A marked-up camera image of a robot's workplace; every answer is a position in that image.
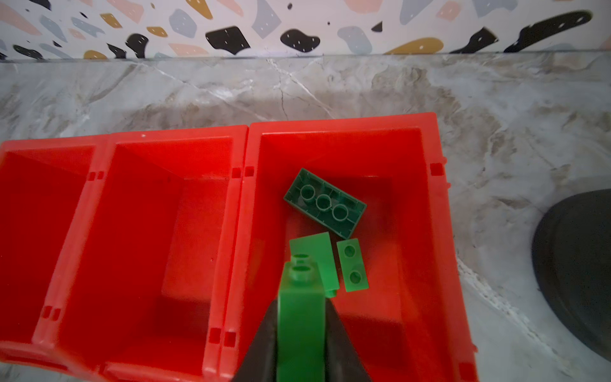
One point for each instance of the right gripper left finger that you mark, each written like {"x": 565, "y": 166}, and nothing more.
{"x": 259, "y": 363}

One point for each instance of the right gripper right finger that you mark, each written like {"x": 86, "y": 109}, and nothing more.
{"x": 342, "y": 361}

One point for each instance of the light green small brick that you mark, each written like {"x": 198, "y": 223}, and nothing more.
{"x": 301, "y": 331}

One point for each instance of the green square brick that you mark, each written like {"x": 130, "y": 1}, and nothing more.
{"x": 318, "y": 248}

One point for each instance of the dark green long brick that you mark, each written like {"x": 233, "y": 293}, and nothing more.
{"x": 326, "y": 204}

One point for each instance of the right red bin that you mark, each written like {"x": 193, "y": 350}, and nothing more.
{"x": 411, "y": 323}

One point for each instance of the red bin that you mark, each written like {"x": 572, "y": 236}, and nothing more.
{"x": 140, "y": 287}
{"x": 42, "y": 183}
{"x": 411, "y": 323}

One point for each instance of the middle red bin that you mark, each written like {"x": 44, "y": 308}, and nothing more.
{"x": 140, "y": 287}

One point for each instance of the wooden microphone on black stand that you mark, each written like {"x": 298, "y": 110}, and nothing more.
{"x": 570, "y": 254}

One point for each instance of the left red bin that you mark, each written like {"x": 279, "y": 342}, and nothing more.
{"x": 42, "y": 183}

